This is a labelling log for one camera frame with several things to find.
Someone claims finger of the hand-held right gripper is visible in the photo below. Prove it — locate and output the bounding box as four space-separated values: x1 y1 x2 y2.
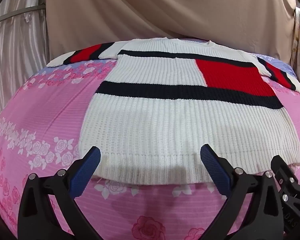
270 155 300 201

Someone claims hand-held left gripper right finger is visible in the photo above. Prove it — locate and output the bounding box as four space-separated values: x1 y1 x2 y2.
200 144 288 240

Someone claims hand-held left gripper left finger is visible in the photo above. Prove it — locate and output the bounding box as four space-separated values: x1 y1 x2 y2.
17 146 103 240

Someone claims white red navy knit sweater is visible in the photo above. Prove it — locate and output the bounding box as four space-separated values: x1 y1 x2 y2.
47 37 300 186

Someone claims pink floral bedsheet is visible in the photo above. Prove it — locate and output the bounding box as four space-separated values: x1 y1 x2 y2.
0 39 300 240

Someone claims silvery pleated curtain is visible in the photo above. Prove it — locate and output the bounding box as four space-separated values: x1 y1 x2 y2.
0 0 51 130

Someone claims beige cloth backdrop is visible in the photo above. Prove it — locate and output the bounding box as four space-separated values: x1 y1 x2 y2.
44 0 297 63

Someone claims metal rod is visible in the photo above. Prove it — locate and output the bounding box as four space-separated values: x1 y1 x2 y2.
0 3 46 27

